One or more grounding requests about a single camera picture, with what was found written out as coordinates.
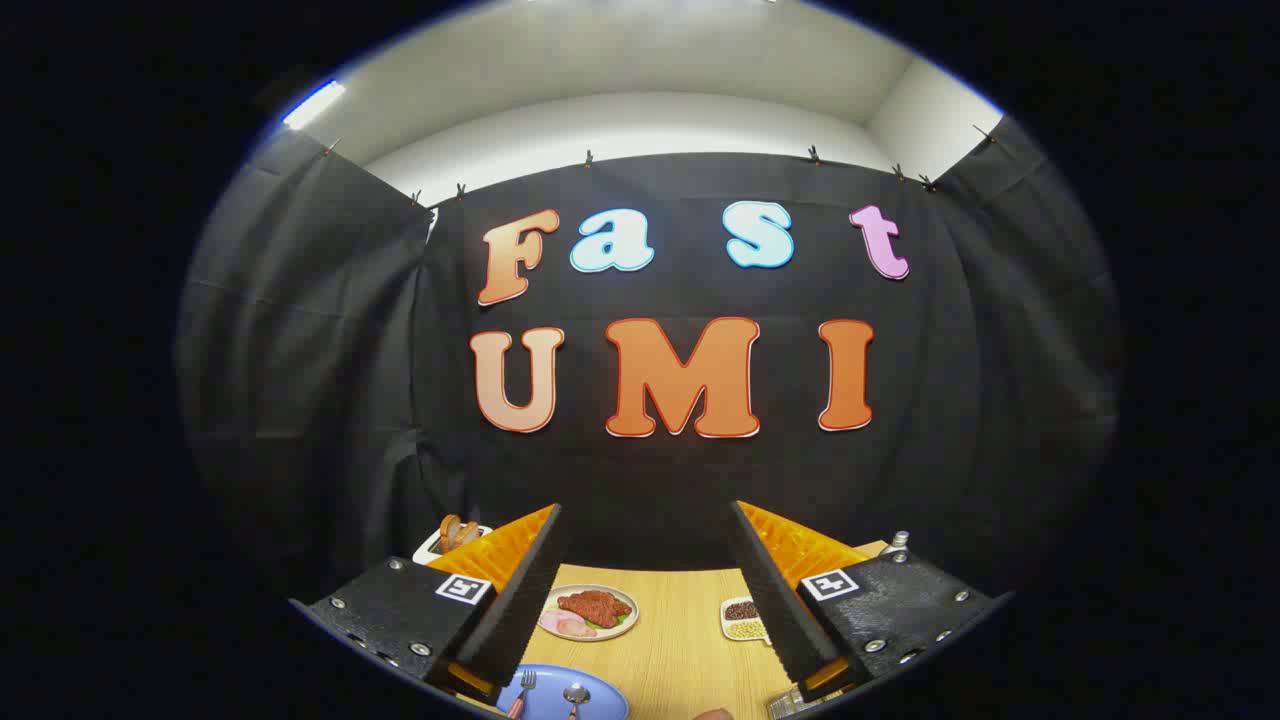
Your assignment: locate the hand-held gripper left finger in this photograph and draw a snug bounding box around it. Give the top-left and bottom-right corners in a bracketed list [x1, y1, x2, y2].
[290, 503, 573, 706]

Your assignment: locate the metal wire cutlery rack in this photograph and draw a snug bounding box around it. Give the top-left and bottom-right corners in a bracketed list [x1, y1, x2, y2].
[766, 685, 831, 720]

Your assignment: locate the white toaster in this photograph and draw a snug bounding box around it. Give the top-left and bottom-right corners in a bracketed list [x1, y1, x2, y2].
[415, 525, 496, 566]

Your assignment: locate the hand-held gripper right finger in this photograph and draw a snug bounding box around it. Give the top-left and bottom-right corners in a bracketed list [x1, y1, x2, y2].
[727, 500, 1011, 701]

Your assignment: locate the blue plate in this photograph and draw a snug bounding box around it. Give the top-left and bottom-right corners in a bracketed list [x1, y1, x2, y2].
[497, 664, 631, 720]

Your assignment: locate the brown steak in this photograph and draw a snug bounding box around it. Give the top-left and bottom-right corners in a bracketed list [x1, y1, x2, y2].
[558, 590, 633, 629]

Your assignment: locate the ceiling light strip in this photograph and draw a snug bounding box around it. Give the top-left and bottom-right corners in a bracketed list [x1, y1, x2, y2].
[282, 80, 347, 129]

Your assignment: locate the white divided dish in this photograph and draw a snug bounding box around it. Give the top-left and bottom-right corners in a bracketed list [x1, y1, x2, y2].
[720, 597, 771, 643]

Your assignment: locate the beige food plate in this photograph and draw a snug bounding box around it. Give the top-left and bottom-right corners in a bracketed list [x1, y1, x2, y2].
[538, 584, 641, 642]

